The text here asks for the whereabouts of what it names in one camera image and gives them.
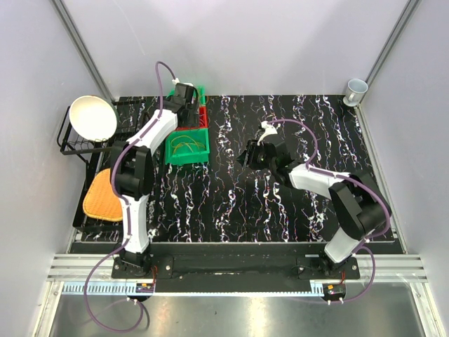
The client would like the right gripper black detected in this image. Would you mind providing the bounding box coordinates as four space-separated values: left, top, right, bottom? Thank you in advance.
235 140 276 171

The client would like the yellow cable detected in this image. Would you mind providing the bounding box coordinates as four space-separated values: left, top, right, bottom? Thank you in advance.
170 135 208 154

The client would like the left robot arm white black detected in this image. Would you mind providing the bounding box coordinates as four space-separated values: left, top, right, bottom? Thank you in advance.
110 82 199 278

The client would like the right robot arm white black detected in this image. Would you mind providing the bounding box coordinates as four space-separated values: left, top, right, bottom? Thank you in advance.
237 136 391 279

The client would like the far green storage bin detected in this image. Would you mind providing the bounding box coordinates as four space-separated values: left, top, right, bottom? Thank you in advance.
166 84 206 106

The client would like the green storage bin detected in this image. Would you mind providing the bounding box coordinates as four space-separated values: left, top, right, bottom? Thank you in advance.
165 128 210 166
166 84 206 106

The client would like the red storage bin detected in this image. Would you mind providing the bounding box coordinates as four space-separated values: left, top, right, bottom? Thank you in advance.
199 106 208 128

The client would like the near green storage bin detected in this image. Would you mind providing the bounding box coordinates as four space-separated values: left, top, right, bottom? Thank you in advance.
165 128 210 166

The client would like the white bowl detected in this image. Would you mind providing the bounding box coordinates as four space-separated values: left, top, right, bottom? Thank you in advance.
69 95 118 142

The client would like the white mug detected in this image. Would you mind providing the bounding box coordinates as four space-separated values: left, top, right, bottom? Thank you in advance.
343 79 369 107

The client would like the orange woven basket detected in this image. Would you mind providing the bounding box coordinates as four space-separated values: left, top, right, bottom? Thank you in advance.
83 168 123 222

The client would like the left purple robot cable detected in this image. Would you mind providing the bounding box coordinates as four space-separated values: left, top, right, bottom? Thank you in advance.
83 61 180 333

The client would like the black wire dish rack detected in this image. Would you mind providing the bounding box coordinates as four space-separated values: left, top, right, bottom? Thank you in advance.
56 96 159 233

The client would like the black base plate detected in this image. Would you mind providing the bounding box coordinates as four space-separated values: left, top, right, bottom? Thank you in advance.
112 243 361 296

